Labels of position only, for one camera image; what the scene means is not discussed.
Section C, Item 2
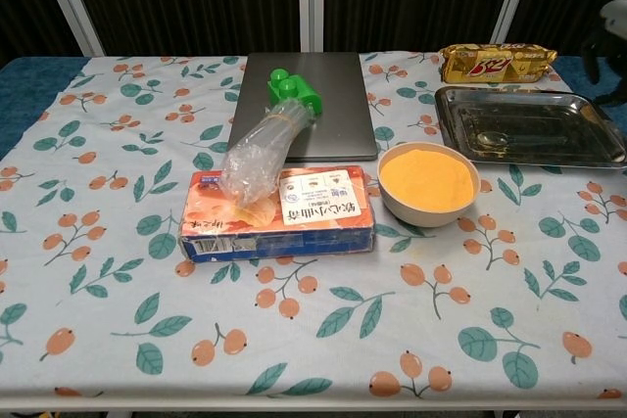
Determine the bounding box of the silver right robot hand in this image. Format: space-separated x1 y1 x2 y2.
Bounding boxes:
580 0 627 107

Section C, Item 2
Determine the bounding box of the metal spoon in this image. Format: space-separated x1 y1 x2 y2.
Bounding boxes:
475 129 569 149

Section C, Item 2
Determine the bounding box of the stainless steel tray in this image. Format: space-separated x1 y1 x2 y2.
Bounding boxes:
434 85 627 170

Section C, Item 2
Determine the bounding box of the beige bowl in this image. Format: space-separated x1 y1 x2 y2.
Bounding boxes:
377 141 481 229

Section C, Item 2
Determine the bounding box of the gold snack package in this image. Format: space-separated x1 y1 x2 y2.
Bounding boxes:
438 43 559 85

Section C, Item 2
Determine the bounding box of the grey closed laptop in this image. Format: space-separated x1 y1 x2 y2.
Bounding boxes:
227 51 380 163

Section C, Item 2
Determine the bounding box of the green toy building block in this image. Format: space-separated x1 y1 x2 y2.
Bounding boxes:
266 68 324 118

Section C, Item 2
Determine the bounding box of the orange and blue cookie box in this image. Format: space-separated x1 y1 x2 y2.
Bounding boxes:
176 165 377 263

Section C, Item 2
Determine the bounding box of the clear plastic tube bag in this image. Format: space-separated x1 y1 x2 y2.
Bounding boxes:
218 98 317 207

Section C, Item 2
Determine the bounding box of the floral print tablecloth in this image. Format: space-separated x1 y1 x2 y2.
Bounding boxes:
0 52 627 402

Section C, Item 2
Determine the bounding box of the blue felt table cover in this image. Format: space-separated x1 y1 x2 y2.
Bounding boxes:
0 54 627 161

